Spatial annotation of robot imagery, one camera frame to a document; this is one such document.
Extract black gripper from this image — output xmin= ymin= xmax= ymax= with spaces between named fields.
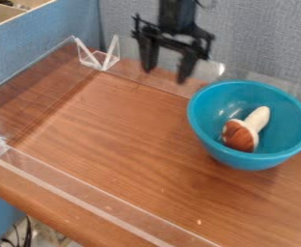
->
xmin=132 ymin=14 xmax=215 ymax=84

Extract brown and white toy mushroom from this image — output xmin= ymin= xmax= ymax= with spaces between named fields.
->
xmin=221 ymin=106 xmax=271 ymax=152

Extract clear acrylic barrier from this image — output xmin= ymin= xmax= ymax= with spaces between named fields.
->
xmin=0 ymin=136 xmax=221 ymax=247
xmin=107 ymin=36 xmax=301 ymax=101

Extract wooden shelf box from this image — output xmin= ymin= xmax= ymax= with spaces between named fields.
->
xmin=0 ymin=0 xmax=57 ymax=25

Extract blue plastic bowl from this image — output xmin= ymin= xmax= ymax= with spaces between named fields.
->
xmin=187 ymin=79 xmax=301 ymax=171

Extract clear acrylic corner bracket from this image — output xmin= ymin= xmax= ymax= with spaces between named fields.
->
xmin=75 ymin=35 xmax=120 ymax=71

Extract clear acrylic front barrier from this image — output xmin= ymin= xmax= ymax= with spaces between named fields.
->
xmin=0 ymin=136 xmax=221 ymax=247

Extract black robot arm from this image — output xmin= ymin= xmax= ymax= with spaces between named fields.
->
xmin=132 ymin=0 xmax=215 ymax=84

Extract black cables under table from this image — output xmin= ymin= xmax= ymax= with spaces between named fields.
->
xmin=0 ymin=215 xmax=34 ymax=247

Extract clear acrylic rear barrier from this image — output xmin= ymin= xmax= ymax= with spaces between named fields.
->
xmin=107 ymin=36 xmax=301 ymax=101

